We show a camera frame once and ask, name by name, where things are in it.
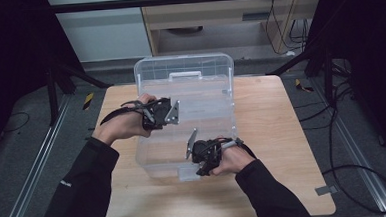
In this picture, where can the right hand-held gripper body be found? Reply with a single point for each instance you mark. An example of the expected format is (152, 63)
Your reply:
(206, 153)

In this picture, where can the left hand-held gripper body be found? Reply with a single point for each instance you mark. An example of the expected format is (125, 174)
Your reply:
(158, 113)

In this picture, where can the clear plastic storage box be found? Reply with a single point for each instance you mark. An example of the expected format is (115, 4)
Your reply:
(200, 101)

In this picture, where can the person's right hand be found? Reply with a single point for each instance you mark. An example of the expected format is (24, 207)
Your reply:
(233, 159)

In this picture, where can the person's left hand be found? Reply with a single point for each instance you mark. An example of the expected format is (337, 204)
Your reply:
(122, 127)

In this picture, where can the yellow black tape strip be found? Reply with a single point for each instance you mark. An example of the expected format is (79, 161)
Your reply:
(88, 101)
(302, 86)

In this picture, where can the white cabinet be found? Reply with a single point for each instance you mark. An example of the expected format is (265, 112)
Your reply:
(103, 36)

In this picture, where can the black metal stand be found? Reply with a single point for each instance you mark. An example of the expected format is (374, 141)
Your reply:
(52, 96)
(328, 78)

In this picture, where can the light wooden desk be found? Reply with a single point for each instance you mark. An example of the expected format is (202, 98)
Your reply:
(209, 12)

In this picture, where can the grey tape piece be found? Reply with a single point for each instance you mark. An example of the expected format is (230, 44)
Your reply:
(326, 190)

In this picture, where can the black curtain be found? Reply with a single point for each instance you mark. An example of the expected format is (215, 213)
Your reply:
(11, 64)
(371, 45)

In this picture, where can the black horizontal frame bar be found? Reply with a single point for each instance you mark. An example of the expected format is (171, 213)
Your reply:
(175, 0)

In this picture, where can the aluminium floor rail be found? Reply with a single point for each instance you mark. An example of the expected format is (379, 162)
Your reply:
(34, 170)
(360, 156)

